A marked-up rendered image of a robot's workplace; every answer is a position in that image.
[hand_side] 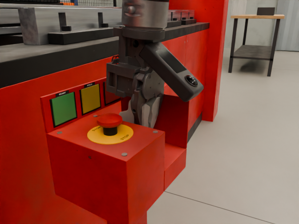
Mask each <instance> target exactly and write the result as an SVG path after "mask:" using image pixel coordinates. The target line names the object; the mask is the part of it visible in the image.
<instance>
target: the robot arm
mask: <svg viewBox="0 0 299 224"><path fill-rule="evenodd" d="M168 10H169V0H122V16H121V23H122V24H123V25H124V27H121V28H118V27H113V36H118V37H119V51H118V55H117V56H113V57H112V60H111V62H109V63H106V91H108V92H111V93H115V95H116V96H120V97H123V98H124V97H127V96H129V97H131V100H130V101H129V104H128V110H126V111H122V112H120V113H119V115H120V116H121V117H122V119H123V121H126V122H130V123H133V124H138V125H141V126H145V127H149V128H154V125H155V123H156V120H157V116H158V115H159V112H160V108H161V105H162V101H163V96H164V83H166V84H167V85H168V86H169V87H170V88H171V89H172V90H173V91H174V92H175V93H176V94H177V95H178V96H179V97H180V99H181V100H182V101H184V102H187V101H189V100H191V99H193V98H194V97H196V96H198V95H199V93H200V92H201V91H202V90H203V89H204V86H203V85H202V84H201V83H200V82H199V81H198V80H197V79H196V78H195V77H194V76H193V74H192V73H191V72H190V71H189V70H188V69H187V68H186V67H185V66H184V65H183V64H182V63H181V62H180V61H179V60H178V59H177V58H176V57H175V56H174V55H173V54H172V53H171V52H170V51H169V50H168V49H167V48H166V47H165V46H164V45H163V44H162V43H161V42H154V40H161V39H164V38H165V30H164V29H163V28H165V27H167V20H168ZM114 57H116V58H115V59H113V58H114ZM117 57H118V58H117ZM117 63H118V64H117Z"/></svg>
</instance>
